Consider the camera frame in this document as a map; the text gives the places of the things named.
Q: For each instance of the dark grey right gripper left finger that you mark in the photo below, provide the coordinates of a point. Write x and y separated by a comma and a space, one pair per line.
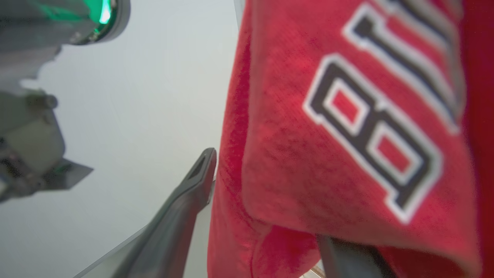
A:
173, 231

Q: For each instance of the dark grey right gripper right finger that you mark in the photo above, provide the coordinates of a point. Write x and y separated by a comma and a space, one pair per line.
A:
347, 260

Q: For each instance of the grey left gripper green band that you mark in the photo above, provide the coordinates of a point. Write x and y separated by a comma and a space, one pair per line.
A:
31, 135

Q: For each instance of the red jersey with lettering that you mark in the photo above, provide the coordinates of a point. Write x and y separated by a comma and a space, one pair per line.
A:
308, 162

